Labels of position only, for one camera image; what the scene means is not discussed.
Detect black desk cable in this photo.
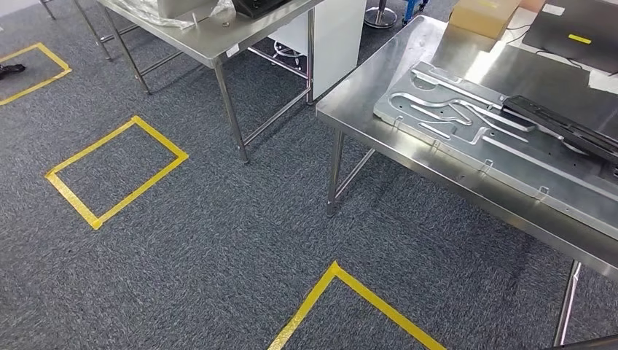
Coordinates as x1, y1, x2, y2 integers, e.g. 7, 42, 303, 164
504, 24, 532, 47
536, 48, 587, 71

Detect stainless steel side table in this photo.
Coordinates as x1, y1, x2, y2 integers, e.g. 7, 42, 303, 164
72, 0, 324, 166

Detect cardboard box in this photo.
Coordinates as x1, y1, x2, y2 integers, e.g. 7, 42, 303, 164
447, 0, 523, 41

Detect chrome stanchion base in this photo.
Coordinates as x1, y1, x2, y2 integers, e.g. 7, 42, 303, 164
363, 0, 399, 29

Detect person's foot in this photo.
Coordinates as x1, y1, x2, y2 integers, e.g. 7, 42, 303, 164
0, 63, 26, 81

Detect blue metal cart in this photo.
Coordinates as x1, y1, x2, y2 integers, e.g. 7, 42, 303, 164
403, 0, 429, 25

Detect black plastic frame part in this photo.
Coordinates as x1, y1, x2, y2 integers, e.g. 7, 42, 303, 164
501, 94, 618, 168
231, 0, 291, 19

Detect white paper sheet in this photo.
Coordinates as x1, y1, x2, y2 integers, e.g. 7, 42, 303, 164
587, 69, 618, 95

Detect stainless steel workbench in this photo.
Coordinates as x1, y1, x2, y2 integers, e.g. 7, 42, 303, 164
316, 14, 618, 349

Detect clear plastic bag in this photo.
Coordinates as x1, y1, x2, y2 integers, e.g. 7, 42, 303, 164
115, 0, 238, 31

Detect white cabinet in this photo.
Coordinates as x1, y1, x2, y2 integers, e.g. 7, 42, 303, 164
267, 0, 368, 101

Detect flat grey case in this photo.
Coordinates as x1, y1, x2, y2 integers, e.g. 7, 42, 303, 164
522, 0, 618, 74

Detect large grooved aluminium plate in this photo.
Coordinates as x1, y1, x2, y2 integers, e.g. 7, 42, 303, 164
372, 61, 618, 243

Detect chrome stool base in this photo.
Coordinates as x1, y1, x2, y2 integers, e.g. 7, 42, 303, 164
273, 41, 310, 66

